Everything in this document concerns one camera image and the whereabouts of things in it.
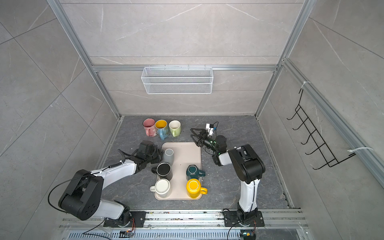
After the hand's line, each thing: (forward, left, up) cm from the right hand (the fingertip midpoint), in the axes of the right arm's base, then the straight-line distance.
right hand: (190, 132), depth 85 cm
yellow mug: (-28, -1, -10) cm, 30 cm away
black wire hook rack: (-19, -59, +11) cm, 63 cm away
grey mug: (-10, +13, -9) cm, 19 cm away
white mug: (-27, +15, -12) cm, 33 cm away
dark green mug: (-21, -1, -8) cm, 22 cm away
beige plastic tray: (-3, +4, -20) cm, 20 cm away
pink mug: (+16, +30, -11) cm, 36 cm away
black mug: (-19, +15, -9) cm, 26 cm away
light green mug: (+14, +11, -11) cm, 21 cm away
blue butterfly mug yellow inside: (+11, +19, -9) cm, 24 cm away
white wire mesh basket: (+37, +8, +11) cm, 40 cm away
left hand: (-2, +16, -8) cm, 18 cm away
